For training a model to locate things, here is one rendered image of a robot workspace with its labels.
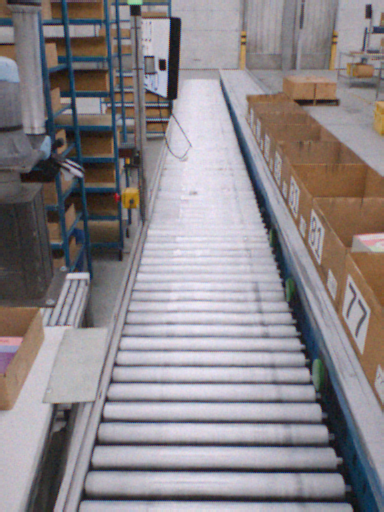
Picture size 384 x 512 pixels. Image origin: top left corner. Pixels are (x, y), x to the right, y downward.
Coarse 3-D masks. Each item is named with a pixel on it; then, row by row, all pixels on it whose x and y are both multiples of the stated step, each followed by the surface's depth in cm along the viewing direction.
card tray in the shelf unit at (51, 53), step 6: (0, 42) 239; (6, 42) 239; (12, 42) 238; (48, 42) 238; (0, 48) 212; (6, 48) 212; (12, 48) 212; (48, 48) 227; (54, 48) 236; (0, 54) 213; (6, 54) 213; (12, 54) 213; (48, 54) 227; (54, 54) 236; (48, 60) 227; (54, 60) 236; (48, 66) 228
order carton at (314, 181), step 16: (304, 176) 188; (320, 176) 188; (336, 176) 188; (352, 176) 188; (368, 176) 185; (288, 192) 190; (304, 192) 161; (320, 192) 191; (336, 192) 190; (352, 192) 190; (368, 192) 185; (288, 208) 190; (304, 208) 161; (304, 240) 161
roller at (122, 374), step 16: (128, 368) 125; (144, 368) 125; (160, 368) 125; (176, 368) 125; (192, 368) 125; (208, 368) 125; (224, 368) 125; (240, 368) 125; (256, 368) 125; (272, 368) 125; (288, 368) 125; (304, 368) 125; (304, 384) 123
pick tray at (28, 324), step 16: (0, 320) 134; (16, 320) 134; (32, 320) 127; (0, 336) 136; (16, 336) 136; (32, 336) 125; (16, 352) 114; (32, 352) 125; (16, 368) 114; (0, 384) 108; (16, 384) 114; (0, 400) 110
